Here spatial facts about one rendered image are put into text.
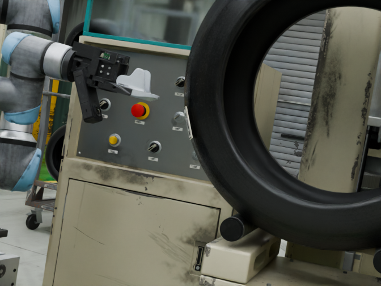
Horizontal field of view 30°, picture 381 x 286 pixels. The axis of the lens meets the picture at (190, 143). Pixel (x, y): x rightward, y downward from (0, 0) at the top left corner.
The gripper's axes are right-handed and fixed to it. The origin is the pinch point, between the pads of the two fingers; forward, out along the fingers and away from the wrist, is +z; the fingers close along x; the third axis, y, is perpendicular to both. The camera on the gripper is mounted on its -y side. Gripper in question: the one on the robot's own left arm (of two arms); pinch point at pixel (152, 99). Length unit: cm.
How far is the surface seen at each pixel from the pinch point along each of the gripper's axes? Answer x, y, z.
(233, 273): -10.1, -26.0, 28.3
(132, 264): 55, -50, -12
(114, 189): 55, -31, -24
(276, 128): 965, -31, -141
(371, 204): -12.3, -5.8, 48.0
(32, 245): 294, -132, -162
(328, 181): 26.9, -7.7, 36.8
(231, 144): -12.5, -3.1, 21.6
